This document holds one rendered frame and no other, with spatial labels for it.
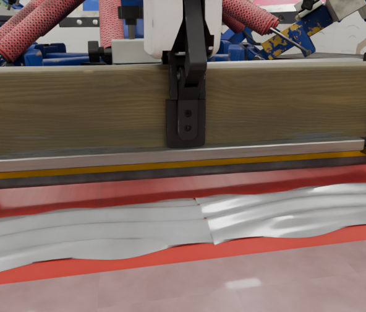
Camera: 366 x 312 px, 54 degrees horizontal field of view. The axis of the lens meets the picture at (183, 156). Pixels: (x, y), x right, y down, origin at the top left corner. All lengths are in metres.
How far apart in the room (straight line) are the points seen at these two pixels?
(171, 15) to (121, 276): 0.17
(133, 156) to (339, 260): 0.16
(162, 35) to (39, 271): 0.17
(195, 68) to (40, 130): 0.13
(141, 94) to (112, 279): 0.14
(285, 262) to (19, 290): 0.16
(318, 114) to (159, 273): 0.20
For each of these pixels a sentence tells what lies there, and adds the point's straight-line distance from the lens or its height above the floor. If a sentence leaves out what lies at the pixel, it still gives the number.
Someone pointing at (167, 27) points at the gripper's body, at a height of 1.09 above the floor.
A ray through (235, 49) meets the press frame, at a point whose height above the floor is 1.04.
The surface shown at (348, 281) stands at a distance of 0.24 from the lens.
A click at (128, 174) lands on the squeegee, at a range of 0.32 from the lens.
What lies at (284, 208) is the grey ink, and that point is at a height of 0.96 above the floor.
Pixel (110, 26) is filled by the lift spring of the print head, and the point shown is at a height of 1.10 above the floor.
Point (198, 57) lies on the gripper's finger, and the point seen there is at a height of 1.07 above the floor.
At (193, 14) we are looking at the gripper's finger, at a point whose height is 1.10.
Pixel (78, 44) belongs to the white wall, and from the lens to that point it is 4.46.
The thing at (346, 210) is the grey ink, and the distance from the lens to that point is 0.30.
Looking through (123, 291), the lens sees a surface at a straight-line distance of 0.22.
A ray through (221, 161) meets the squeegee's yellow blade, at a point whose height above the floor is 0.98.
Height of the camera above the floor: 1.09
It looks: 20 degrees down
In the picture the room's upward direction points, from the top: 1 degrees counter-clockwise
